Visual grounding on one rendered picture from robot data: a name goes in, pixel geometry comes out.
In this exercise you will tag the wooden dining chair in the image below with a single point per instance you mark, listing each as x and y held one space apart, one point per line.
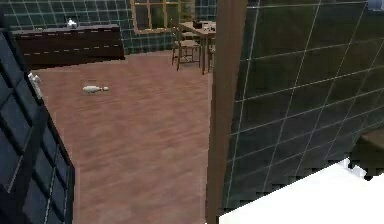
211 53
186 45

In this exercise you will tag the wooden dining table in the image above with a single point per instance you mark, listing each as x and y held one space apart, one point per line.
200 30

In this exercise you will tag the dark object on table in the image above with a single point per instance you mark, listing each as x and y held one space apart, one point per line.
197 24

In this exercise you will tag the white bottle on floor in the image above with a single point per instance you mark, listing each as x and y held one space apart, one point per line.
93 89

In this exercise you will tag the wooden framed window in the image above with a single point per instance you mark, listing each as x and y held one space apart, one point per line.
156 15

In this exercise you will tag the dark brown long sideboard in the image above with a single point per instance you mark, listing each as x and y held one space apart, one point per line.
70 45

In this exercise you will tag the silver kettle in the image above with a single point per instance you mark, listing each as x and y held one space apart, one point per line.
71 23

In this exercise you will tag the dark panelled room door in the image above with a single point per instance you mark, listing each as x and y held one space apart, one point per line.
23 140

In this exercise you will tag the brown wooden door frame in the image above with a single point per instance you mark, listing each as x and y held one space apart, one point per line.
223 110

